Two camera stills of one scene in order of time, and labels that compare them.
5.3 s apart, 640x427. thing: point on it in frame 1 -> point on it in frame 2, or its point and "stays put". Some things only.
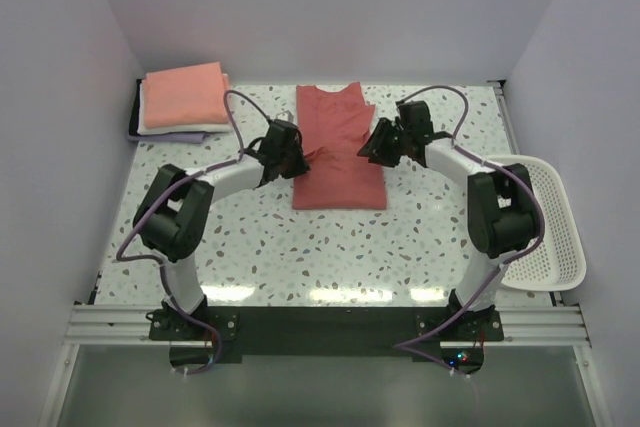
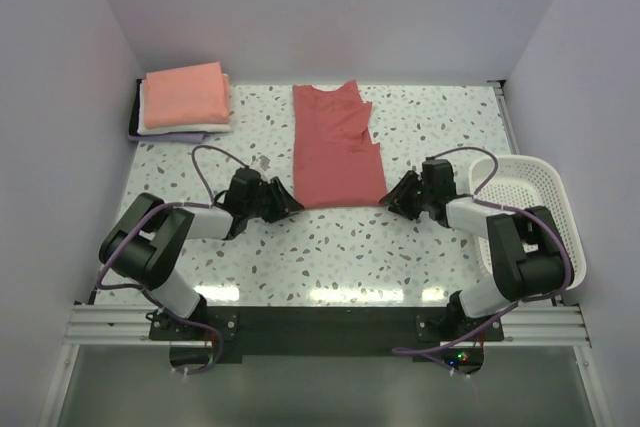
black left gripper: (302, 167) -> (283, 204)
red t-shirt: (333, 127) stays put
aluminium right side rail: (498, 87) stays put
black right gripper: (375, 149) -> (397, 197)
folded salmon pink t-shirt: (192, 95) stays put
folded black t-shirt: (134, 115) stays put
